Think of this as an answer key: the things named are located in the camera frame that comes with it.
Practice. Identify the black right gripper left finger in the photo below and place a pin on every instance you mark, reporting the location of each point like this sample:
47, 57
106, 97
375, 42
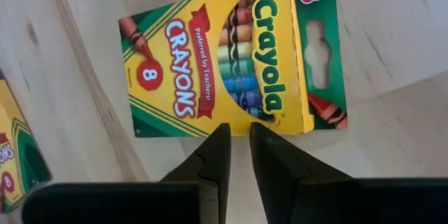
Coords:
213, 168

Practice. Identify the yellow Crayola crayon box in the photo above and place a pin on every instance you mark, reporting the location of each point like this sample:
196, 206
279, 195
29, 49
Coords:
17, 140
273, 59

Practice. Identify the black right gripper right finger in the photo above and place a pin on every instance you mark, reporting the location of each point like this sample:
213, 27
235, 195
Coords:
276, 171

